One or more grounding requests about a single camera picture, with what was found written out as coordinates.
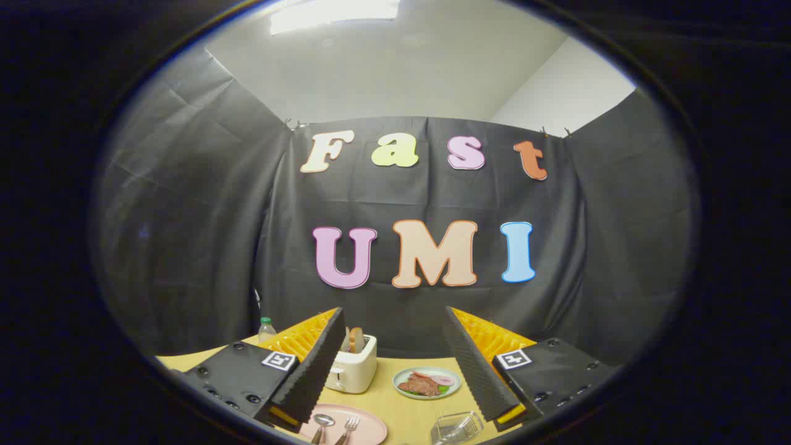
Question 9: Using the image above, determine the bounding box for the pink round plate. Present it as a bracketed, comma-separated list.
[298, 404, 388, 445]

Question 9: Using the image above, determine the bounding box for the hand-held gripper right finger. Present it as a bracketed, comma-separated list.
[445, 306, 619, 433]

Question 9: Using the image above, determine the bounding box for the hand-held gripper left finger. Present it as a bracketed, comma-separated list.
[170, 307, 347, 433]

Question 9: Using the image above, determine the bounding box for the clear plastic cutlery basket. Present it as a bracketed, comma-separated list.
[431, 411, 484, 444]

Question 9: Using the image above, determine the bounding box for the white toaster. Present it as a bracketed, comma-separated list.
[326, 334, 378, 394]

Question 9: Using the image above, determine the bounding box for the wooden handled metal spoon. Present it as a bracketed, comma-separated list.
[311, 414, 336, 444]

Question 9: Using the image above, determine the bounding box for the light green food plate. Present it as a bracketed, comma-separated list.
[392, 366, 462, 401]

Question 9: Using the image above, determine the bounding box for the ceiling light panel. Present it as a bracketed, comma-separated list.
[270, 0, 401, 35]

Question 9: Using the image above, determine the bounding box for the brown meat slice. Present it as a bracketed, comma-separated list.
[398, 374, 441, 397]

